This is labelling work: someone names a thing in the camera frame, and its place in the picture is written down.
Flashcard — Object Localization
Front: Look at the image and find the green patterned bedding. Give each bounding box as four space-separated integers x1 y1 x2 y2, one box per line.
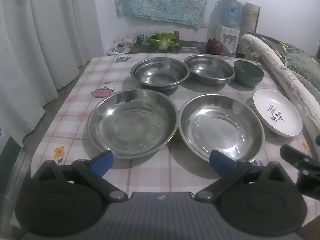
257 34 320 93

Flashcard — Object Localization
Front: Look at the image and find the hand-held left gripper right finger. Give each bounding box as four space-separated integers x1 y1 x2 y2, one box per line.
194 149 294 202

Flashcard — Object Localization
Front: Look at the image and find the large blue water bottle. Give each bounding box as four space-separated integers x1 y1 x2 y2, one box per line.
214 0 242 29

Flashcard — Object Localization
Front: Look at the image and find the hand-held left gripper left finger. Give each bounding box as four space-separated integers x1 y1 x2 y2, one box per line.
31 150 128 202

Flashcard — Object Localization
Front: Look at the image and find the white plastic bag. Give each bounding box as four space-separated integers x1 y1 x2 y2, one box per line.
106 45 131 56

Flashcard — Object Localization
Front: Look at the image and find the white printed plate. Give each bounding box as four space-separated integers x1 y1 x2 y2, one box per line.
252 89 303 138

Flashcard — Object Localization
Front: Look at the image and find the dark red pot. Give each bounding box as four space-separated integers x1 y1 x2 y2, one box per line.
205 37 224 55

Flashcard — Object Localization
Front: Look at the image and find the large steel plate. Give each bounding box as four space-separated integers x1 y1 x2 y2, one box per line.
87 89 178 160
178 94 265 163

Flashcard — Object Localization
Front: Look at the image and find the blue floral wall cloth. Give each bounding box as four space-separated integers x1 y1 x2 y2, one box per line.
115 0 217 28

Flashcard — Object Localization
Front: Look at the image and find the pink checked tablecloth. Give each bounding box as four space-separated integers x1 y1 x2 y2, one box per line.
30 52 316 202

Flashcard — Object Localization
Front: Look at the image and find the white rolled mat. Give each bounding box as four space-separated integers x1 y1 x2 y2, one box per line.
241 34 320 131

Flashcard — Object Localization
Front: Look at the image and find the white water dispenser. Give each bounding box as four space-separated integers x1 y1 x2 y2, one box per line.
220 26 241 53

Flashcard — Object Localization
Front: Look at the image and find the green lettuce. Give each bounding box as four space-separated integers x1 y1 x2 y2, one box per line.
149 32 181 52

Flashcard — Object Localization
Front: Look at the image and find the white curtain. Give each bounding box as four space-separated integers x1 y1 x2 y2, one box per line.
0 0 104 148

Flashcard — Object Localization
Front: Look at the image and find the dark green bowl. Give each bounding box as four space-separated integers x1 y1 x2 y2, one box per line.
234 60 265 87

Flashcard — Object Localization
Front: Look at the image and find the standing rolled patterned mat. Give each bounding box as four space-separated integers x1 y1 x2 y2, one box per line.
240 2 261 35

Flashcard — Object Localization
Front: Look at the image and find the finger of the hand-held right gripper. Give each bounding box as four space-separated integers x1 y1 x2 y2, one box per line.
280 144 320 171

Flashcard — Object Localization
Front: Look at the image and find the small steel bowl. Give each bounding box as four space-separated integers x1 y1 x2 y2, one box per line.
184 54 236 86
130 57 190 90

